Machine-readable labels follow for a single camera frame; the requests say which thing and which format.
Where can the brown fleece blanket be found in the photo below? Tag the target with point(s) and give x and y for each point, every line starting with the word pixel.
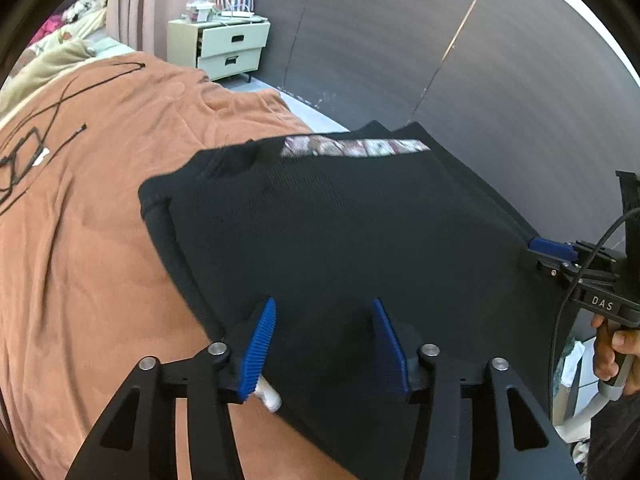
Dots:
pixel 100 260

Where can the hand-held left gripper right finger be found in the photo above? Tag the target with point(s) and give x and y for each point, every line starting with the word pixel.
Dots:
pixel 387 345

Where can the pink plush toy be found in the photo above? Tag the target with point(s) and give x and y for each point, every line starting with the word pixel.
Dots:
pixel 54 26

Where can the cream comforter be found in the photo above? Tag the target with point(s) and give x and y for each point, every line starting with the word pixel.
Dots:
pixel 45 65

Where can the black top with floral trim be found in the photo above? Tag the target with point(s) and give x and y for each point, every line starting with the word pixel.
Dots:
pixel 350 240

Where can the white power strip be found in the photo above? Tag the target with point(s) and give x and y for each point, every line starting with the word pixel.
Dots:
pixel 240 13

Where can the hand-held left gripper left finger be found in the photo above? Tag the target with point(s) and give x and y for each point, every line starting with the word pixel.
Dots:
pixel 260 350

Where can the white spotted plush toy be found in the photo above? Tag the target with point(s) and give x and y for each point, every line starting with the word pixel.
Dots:
pixel 82 5

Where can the small white box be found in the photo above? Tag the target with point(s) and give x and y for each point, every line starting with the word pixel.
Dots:
pixel 200 12

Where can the cream nightstand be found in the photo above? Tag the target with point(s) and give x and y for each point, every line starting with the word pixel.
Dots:
pixel 235 40

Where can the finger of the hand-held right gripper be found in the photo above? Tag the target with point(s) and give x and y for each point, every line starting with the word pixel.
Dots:
pixel 550 247
pixel 547 266

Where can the person's dark clothing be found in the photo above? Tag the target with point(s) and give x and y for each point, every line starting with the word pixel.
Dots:
pixel 615 435

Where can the person's right hand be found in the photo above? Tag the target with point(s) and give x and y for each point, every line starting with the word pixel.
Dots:
pixel 604 355

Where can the pink curtain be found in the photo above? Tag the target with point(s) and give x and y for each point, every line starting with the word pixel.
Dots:
pixel 150 10

